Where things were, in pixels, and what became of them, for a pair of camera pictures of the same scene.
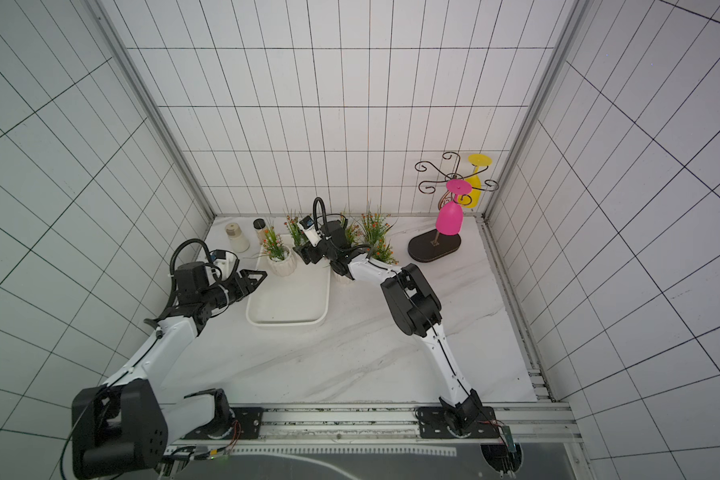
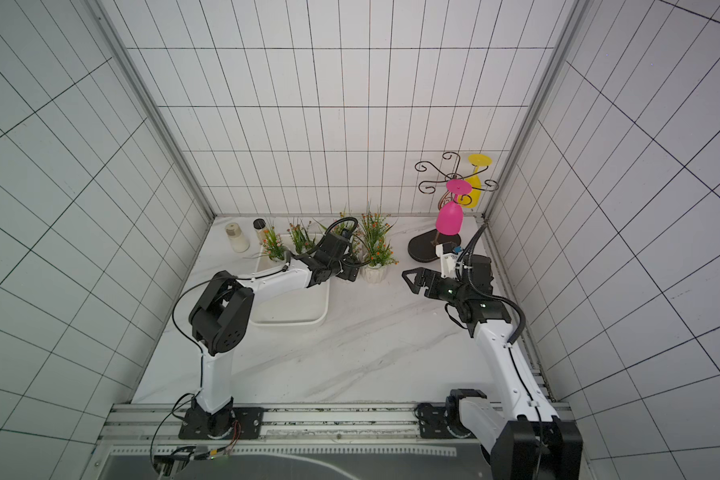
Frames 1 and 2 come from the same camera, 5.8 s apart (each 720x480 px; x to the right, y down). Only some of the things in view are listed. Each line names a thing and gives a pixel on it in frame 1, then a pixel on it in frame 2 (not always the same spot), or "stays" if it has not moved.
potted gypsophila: x=280 y=257 stays
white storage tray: x=298 y=299 stays
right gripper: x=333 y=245 → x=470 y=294
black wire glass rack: x=431 y=246 stays
